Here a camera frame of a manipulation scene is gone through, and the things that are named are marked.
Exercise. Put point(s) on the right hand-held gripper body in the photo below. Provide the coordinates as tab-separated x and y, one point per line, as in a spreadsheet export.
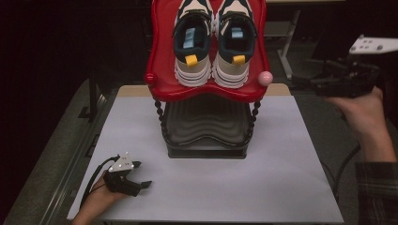
353	81

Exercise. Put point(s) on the black metal stand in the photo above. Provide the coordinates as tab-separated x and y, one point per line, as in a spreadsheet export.
92	100

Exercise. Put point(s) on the red and black shoe rack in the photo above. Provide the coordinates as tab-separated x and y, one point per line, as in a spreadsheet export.
206	125

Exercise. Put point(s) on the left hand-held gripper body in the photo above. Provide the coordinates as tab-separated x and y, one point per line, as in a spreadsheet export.
120	181

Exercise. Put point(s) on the white table with metal legs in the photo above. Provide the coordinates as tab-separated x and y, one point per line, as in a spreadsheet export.
287	40

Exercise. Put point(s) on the person's left hand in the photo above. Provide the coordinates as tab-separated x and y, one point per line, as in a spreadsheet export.
100	200

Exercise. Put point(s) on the white and navy sneaker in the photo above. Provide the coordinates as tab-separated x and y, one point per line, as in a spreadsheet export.
192	40
234	40

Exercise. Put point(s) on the person's right hand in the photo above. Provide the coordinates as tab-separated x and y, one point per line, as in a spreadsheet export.
359	112

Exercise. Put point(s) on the plaid shirt sleeve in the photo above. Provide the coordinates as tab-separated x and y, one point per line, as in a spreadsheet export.
378	193

